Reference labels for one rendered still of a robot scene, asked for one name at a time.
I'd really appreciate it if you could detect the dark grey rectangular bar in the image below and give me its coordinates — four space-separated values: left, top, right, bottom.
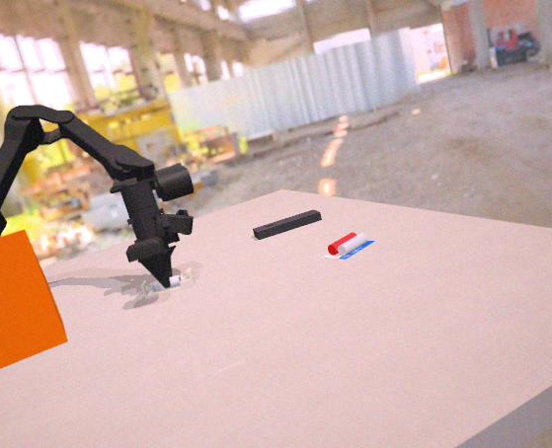
253 209 322 240

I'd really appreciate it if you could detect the white cylindrical battery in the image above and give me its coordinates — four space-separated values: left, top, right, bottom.
151 274 186 293

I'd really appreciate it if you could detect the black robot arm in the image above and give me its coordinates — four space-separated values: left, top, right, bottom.
0 105 194 237

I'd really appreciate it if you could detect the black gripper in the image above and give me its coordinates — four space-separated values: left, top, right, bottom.
125 204 180 289

